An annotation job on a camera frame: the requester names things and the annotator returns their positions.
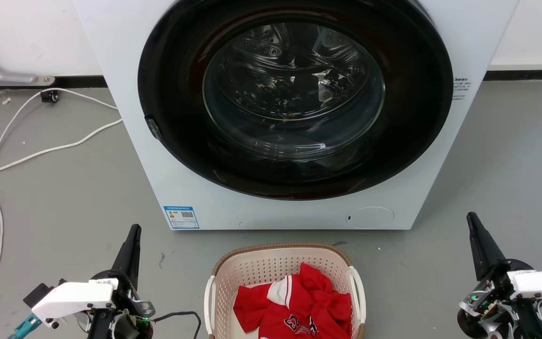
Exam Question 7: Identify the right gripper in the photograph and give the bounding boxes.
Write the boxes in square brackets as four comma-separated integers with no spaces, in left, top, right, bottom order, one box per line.
[457,212,542,339]

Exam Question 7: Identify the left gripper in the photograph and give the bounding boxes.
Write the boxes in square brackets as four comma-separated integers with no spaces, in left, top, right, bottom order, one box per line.
[88,224,155,339]

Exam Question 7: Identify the beige plastic laundry basket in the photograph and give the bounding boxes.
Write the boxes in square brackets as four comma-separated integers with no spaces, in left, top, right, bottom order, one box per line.
[204,242,367,339]

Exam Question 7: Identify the blue energy label sticker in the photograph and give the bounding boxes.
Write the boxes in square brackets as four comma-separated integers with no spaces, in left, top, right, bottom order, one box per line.
[163,205,200,230]

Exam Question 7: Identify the white front-load washing machine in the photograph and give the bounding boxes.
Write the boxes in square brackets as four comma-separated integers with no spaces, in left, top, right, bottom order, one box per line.
[72,0,520,231]

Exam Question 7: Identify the round white filter cover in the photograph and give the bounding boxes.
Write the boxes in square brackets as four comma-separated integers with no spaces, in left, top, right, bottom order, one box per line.
[345,206,395,230]

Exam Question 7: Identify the small printed text sticker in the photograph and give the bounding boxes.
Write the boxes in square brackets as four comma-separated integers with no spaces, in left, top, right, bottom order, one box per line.
[452,78,472,101]

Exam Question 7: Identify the black round washer door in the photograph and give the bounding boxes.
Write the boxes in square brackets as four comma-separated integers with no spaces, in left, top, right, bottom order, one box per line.
[137,0,454,201]

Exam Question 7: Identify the red and white jersey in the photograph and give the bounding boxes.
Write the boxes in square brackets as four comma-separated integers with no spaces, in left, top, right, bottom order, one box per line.
[233,263,352,339]

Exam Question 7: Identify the steel washer drum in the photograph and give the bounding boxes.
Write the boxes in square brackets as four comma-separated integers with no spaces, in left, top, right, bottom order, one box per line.
[203,21,386,161]

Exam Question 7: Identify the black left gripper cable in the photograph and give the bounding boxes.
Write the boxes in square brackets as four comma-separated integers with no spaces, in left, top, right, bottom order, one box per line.
[151,311,202,339]

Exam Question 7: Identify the grey metal floor bracket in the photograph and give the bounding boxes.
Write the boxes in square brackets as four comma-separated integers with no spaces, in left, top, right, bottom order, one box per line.
[0,35,56,87]

